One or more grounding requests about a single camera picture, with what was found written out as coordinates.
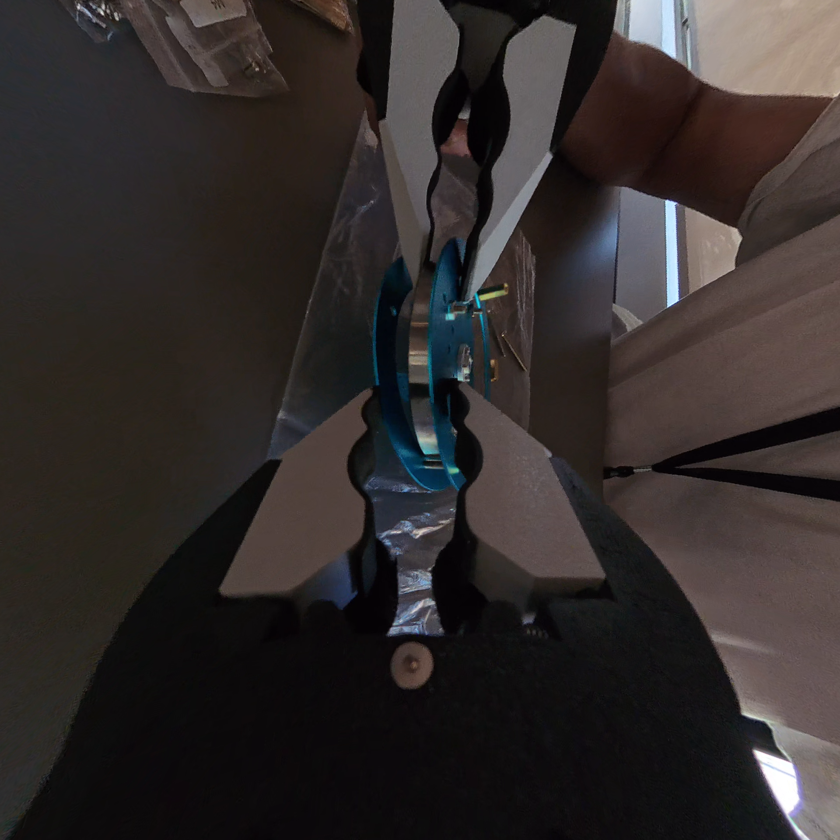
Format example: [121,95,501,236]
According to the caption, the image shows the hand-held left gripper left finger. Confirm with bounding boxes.
[218,386,399,634]

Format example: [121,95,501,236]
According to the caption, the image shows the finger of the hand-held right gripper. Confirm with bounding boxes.
[377,0,460,277]
[461,18,578,296]

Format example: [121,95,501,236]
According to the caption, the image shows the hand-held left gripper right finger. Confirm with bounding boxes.
[433,384,607,634]

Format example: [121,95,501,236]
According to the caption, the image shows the blue round rotating base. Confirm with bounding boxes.
[373,236,492,492]

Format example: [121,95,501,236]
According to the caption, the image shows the person's right forearm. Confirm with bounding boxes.
[561,33,833,227]

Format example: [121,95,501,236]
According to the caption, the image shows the grey desk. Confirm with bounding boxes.
[0,0,621,657]

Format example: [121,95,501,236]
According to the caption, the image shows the person's right hand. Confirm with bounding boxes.
[441,108,490,160]

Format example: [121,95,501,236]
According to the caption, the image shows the clear plastic bag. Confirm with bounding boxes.
[269,125,536,637]

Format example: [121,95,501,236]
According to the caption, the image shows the pile of small hardware bags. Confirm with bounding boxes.
[62,0,290,98]

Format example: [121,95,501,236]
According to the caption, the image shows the black strap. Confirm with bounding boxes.
[604,407,840,503]

